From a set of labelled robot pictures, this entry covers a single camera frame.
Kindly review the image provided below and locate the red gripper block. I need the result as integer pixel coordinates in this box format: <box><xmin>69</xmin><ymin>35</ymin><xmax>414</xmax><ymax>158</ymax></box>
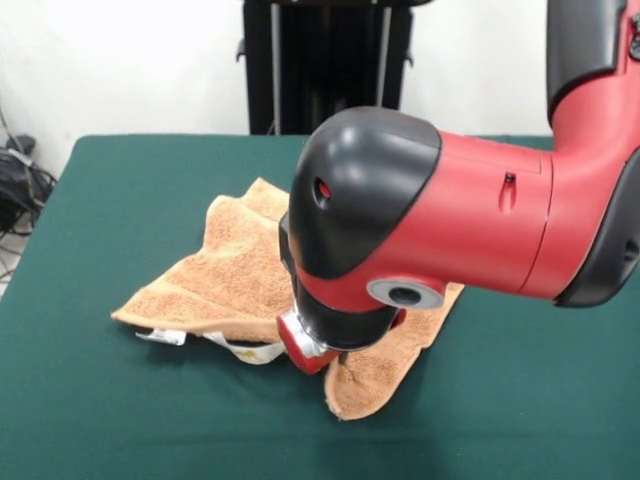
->
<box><xmin>275</xmin><ymin>314</ymin><xmax>350</xmax><ymax>378</ymax></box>

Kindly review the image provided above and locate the black power adaptor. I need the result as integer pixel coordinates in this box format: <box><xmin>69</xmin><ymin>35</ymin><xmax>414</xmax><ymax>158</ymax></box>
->
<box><xmin>5</xmin><ymin>134</ymin><xmax>37</xmax><ymax>154</ymax></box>

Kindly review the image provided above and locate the black cable tangle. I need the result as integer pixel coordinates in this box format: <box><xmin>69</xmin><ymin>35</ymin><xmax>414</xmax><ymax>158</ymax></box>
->
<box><xmin>0</xmin><ymin>107</ymin><xmax>59</xmax><ymax>281</ymax></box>

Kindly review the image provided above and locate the dark green table cloth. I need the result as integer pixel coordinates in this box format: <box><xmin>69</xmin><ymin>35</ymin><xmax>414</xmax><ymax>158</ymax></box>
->
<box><xmin>0</xmin><ymin>133</ymin><xmax>640</xmax><ymax>480</ymax></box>

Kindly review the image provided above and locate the tan terry towel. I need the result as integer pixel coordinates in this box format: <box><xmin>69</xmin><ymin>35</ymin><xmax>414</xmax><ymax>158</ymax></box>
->
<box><xmin>110</xmin><ymin>178</ymin><xmax>466</xmax><ymax>420</ymax></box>

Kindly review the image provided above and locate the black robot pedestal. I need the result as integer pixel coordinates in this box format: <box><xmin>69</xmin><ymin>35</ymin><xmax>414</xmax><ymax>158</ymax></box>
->
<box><xmin>235</xmin><ymin>0</ymin><xmax>416</xmax><ymax>136</ymax></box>

